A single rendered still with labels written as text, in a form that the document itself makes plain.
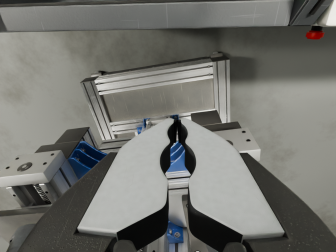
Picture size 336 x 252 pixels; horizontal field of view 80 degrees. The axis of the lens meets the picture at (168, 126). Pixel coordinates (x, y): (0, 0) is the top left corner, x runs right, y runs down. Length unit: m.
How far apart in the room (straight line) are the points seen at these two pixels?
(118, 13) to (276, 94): 1.35
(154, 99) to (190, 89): 0.22
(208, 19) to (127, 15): 0.14
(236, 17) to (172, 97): 0.88
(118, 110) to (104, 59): 0.36
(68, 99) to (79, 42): 0.42
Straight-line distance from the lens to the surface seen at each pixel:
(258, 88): 1.53
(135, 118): 1.30
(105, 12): 0.41
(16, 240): 0.66
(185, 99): 1.23
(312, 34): 0.62
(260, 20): 0.41
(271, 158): 1.91
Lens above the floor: 1.34
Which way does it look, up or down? 59 degrees down
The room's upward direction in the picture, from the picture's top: 176 degrees counter-clockwise
